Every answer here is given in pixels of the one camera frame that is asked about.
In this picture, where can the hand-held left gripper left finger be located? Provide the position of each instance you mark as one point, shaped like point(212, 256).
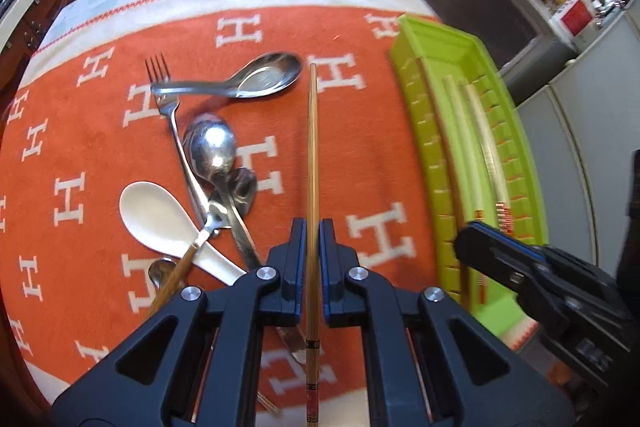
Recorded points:
point(300, 257)

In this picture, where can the grey refrigerator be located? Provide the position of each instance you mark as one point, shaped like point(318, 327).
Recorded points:
point(575, 132)

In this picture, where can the large metal soup spoon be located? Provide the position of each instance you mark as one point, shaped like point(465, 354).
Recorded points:
point(270, 74)

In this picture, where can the bamboo chopstick with dark bands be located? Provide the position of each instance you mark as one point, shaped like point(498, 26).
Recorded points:
point(312, 157)

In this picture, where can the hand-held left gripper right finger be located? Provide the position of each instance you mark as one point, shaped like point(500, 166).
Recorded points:
point(327, 267)

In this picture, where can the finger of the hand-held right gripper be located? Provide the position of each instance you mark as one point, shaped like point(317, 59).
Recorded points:
point(510, 267)
point(570, 269)

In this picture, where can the green plastic utensil tray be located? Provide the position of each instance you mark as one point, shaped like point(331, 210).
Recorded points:
point(452, 57)

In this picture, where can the metal tablespoon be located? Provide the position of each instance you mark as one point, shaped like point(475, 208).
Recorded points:
point(210, 147)

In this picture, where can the red and white canister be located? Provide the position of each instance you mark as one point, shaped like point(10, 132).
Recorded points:
point(575, 14)

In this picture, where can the pale chopstick with red stripes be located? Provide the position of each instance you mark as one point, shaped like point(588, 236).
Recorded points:
point(462, 147)
point(487, 142)

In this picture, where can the small metal spoon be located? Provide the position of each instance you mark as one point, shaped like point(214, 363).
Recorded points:
point(159, 272)

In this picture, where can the metal fork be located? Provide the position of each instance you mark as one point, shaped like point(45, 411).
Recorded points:
point(172, 117)

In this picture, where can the white ceramic spoon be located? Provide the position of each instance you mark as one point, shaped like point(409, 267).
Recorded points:
point(150, 217)

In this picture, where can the orange patterned blanket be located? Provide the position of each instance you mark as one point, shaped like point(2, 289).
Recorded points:
point(350, 32)

